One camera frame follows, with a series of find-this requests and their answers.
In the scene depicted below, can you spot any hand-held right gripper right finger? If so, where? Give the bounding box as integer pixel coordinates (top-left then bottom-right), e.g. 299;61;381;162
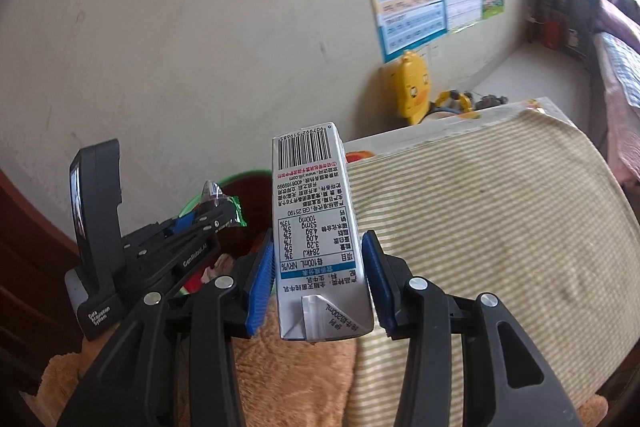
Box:
361;229;583;427

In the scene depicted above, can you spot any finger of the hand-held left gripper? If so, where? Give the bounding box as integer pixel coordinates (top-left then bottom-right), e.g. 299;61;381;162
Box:
150;201;240;253
127;229;224;303

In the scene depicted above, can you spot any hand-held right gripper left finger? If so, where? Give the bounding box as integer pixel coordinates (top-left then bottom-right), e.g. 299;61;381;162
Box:
57;239;277;427

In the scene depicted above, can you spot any green clear wrapper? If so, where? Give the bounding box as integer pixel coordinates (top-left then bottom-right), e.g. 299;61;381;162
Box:
197;181;248;228

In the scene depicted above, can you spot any green basin red inside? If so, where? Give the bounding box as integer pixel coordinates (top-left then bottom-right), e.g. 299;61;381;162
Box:
180;169;275;268

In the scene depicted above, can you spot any white milk carton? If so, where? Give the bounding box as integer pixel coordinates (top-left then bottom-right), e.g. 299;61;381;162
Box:
271;123;375;342

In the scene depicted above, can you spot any brown wooden cabinet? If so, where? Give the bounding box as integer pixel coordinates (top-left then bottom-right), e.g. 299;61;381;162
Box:
0;167;86;398

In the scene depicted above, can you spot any peach plush cushion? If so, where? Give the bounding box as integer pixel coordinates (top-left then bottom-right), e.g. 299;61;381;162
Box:
40;294;606;427

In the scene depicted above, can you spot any beige striped tablecloth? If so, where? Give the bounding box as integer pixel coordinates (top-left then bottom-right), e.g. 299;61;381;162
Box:
345;109;626;427

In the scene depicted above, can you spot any yellow duck potty chair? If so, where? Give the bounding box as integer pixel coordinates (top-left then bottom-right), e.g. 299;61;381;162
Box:
395;49;433;125

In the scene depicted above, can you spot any blue yellow toy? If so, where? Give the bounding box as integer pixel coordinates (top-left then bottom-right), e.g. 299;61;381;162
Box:
432;89;476;115

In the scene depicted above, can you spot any grey shoe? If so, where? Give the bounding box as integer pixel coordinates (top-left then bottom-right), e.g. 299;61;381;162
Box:
472;93;508;110

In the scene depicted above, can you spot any blue patchwork quilt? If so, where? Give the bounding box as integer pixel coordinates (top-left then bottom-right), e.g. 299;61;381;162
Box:
597;32;640;108

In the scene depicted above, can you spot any dark metal shelf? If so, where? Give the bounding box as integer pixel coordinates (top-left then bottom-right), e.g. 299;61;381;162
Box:
525;0;601;62

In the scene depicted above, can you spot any purple pillow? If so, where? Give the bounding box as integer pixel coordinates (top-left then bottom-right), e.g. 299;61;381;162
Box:
600;0;640;38

